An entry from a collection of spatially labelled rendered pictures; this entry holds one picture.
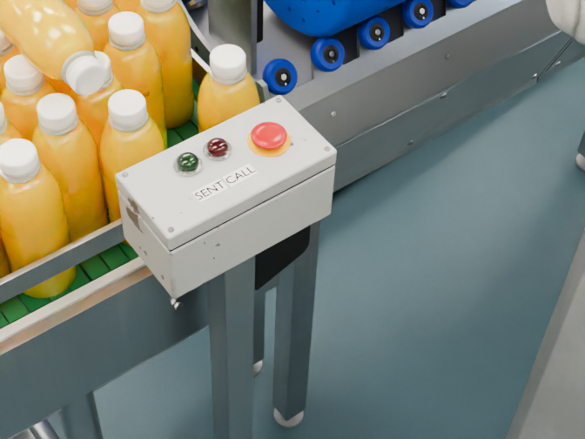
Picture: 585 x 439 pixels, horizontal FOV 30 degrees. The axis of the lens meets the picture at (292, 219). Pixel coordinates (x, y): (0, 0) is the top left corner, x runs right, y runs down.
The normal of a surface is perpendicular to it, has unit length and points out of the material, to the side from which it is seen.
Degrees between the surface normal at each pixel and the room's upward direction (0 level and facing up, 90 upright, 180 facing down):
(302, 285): 90
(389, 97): 71
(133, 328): 90
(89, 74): 91
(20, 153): 0
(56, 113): 0
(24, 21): 36
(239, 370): 90
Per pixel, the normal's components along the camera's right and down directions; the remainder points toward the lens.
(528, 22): 0.57, 0.39
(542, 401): -0.73, 0.51
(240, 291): 0.59, 0.64
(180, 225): 0.03, -0.64
